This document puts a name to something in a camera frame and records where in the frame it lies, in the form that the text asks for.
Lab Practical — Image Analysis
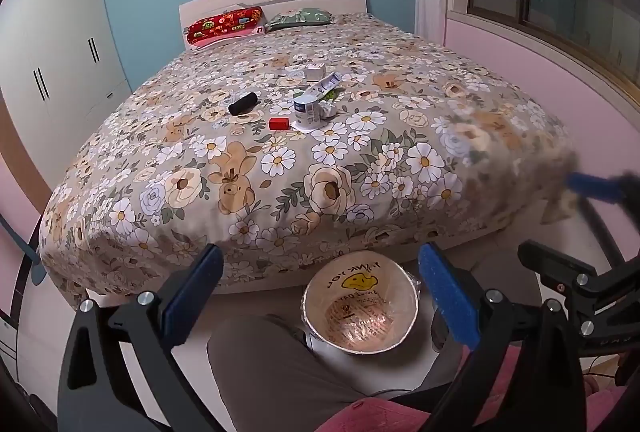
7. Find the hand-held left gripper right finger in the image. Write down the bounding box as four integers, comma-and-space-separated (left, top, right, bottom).
417, 241, 587, 432

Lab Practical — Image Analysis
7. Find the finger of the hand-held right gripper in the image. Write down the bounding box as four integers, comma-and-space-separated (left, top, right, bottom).
517, 239, 601, 308
566, 169, 640, 263

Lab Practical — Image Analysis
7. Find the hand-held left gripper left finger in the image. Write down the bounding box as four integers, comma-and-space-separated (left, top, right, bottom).
57, 243, 226, 432

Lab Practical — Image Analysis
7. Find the white trash bin with bag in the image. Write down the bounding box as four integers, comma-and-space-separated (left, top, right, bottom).
301, 250, 420, 358

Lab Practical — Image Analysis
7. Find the black cylinder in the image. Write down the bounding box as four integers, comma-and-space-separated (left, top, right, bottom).
228, 93, 259, 115

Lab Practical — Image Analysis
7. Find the white and blue plastic cup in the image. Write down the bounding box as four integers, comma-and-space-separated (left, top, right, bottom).
291, 92, 327, 133

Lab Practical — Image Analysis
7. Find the white and blue tube box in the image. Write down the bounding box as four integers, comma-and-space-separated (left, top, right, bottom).
305, 73, 342, 99

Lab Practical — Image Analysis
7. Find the person's grey trouser leg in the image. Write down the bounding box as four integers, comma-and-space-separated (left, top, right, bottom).
207, 312, 471, 432

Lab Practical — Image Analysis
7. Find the floral bed blanket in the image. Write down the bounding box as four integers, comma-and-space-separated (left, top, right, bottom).
39, 12, 581, 309

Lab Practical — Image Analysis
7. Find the pink garment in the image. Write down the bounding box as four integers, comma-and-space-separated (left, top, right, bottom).
315, 347, 640, 432

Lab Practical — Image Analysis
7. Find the white wardrobe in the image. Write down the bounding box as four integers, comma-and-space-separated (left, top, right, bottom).
0, 0, 133, 213

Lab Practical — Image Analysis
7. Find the red patterned pillow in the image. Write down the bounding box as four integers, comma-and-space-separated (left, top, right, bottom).
186, 6, 264, 50

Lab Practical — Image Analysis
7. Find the green floral pillow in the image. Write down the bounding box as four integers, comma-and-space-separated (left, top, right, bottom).
264, 8, 333, 33

